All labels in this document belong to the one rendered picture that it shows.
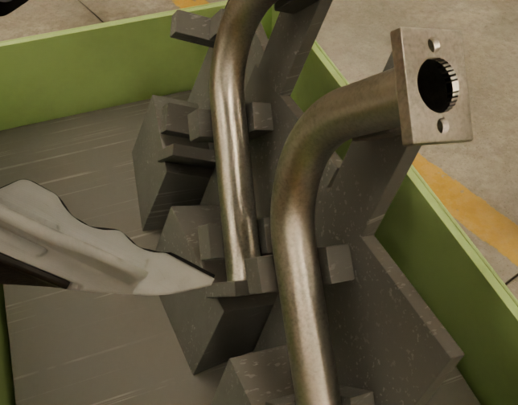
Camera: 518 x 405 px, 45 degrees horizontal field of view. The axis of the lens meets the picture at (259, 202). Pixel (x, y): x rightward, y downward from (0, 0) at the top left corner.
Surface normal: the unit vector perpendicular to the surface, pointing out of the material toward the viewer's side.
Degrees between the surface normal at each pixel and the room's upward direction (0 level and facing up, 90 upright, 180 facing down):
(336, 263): 43
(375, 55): 0
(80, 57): 90
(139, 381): 0
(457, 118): 47
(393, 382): 73
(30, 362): 0
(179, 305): 68
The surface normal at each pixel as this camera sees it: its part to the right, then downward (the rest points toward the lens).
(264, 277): 0.47, -0.14
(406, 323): -0.87, 0.09
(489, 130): 0.00, -0.69
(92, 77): 0.34, 0.69
